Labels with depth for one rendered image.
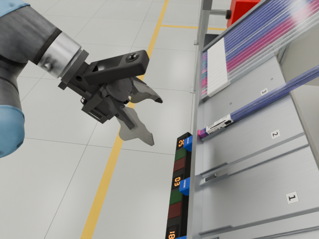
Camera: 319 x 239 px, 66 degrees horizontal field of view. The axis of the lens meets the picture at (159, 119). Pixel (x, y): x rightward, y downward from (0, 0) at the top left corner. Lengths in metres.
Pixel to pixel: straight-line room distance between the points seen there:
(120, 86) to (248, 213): 0.30
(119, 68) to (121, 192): 0.95
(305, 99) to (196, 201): 0.58
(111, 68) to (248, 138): 0.27
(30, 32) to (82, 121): 1.25
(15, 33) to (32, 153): 1.19
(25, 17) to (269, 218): 0.46
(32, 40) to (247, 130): 0.39
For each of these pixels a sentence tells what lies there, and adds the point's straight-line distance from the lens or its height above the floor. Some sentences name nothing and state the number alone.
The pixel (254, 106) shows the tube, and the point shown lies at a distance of 0.48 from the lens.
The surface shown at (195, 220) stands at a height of 0.73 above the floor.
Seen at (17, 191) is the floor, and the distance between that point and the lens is 1.47.
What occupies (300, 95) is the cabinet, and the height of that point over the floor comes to 0.62.
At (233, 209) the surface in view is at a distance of 0.41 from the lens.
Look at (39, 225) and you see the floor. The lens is 1.33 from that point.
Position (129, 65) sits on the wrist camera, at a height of 0.90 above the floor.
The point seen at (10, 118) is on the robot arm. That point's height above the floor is 0.90.
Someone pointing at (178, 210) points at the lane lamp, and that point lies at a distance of 0.51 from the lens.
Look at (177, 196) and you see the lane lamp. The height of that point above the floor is 0.66.
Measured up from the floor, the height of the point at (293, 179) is 0.84.
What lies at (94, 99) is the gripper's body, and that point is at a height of 0.83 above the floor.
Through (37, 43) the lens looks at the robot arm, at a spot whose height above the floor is 0.93.
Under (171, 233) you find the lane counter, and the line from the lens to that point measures 0.50.
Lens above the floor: 1.12
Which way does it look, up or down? 45 degrees down
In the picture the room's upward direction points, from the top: straight up
